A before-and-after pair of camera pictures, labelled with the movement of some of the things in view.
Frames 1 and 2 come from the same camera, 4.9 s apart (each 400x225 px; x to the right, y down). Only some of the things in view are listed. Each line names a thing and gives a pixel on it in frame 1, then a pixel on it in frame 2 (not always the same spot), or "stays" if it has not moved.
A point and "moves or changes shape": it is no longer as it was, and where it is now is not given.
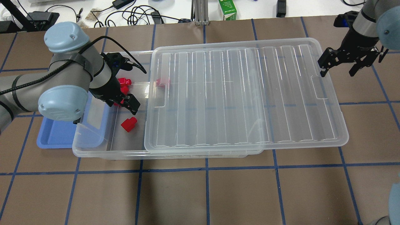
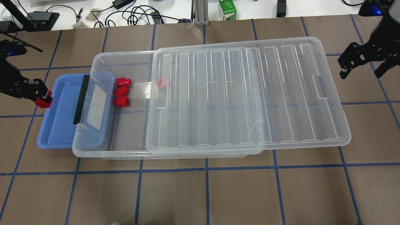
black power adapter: [118, 4] stays
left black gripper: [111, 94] -> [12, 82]
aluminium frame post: [201, 12] stays
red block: [128, 124] moves or changes shape
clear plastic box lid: [239, 96] stays
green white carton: [228, 9] stays
